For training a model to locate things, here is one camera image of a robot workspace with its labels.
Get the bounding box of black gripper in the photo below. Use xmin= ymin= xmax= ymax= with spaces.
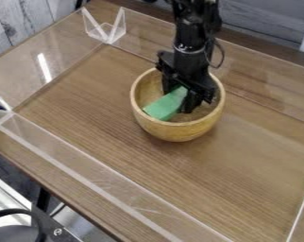
xmin=156 ymin=46 xmax=217 ymax=113

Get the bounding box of green rectangular block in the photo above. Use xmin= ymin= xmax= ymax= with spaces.
xmin=142 ymin=86 xmax=188 ymax=121

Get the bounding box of brown wooden bowl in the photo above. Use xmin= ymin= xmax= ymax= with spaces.
xmin=129 ymin=68 xmax=225 ymax=142

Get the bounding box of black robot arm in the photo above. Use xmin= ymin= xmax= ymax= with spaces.
xmin=156 ymin=0 xmax=222 ymax=113

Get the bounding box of black table leg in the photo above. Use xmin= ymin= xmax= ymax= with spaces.
xmin=36 ymin=188 xmax=52 ymax=212

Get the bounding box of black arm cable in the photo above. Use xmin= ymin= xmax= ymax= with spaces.
xmin=205 ymin=39 xmax=225 ymax=70

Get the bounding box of clear acrylic corner bracket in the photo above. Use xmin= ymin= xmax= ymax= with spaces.
xmin=81 ymin=8 xmax=126 ymax=44

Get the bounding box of clear acrylic barrier wall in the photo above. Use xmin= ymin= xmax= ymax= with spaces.
xmin=0 ymin=0 xmax=304 ymax=242

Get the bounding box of black metal base plate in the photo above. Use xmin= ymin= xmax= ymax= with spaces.
xmin=32 ymin=207 xmax=82 ymax=242

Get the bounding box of black cable loop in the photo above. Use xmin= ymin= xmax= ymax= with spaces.
xmin=0 ymin=208 xmax=48 ymax=242

